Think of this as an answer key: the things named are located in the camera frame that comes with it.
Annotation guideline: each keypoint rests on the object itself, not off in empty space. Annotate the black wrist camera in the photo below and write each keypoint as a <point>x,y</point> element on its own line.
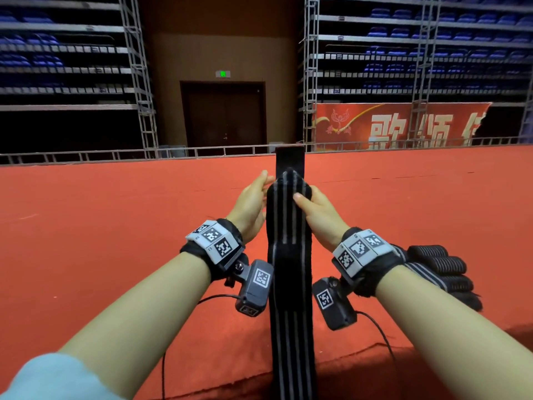
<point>331,302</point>
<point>256,287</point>

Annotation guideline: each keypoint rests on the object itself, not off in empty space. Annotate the person's left hand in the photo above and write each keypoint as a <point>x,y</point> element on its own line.
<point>250,208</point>

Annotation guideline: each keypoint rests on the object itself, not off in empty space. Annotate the person's left forearm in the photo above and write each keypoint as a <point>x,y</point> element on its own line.
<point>137,325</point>

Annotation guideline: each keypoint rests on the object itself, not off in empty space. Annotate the black wristband with marker tags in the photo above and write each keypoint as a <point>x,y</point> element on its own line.
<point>366,258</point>
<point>212,245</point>

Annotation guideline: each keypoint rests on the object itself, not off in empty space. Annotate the person's right hand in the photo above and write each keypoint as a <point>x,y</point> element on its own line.
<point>325,219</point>

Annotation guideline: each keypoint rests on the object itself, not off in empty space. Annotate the green exit sign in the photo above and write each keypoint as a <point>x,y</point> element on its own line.
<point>223,74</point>

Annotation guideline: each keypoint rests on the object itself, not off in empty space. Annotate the person's right forearm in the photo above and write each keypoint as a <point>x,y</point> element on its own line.
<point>458,329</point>

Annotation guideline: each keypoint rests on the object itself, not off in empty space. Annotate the light blue sleeve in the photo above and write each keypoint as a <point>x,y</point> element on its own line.
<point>54,380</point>

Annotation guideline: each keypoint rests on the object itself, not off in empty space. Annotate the metal railing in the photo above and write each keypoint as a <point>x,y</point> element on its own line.
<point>166,151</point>

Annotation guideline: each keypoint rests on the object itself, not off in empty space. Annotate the red banner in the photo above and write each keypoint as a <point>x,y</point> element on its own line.
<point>391,127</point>

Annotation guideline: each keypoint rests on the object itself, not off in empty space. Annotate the tiered bleacher seats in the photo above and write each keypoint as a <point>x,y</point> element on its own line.
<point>375,45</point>
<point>58,54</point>

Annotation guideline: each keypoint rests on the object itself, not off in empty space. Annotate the dark brown door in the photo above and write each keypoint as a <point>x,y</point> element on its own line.
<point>223,116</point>

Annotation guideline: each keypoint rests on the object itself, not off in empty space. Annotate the metal truss column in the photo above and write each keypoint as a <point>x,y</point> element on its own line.
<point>140,70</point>
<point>311,70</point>
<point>527,112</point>
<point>426,62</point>

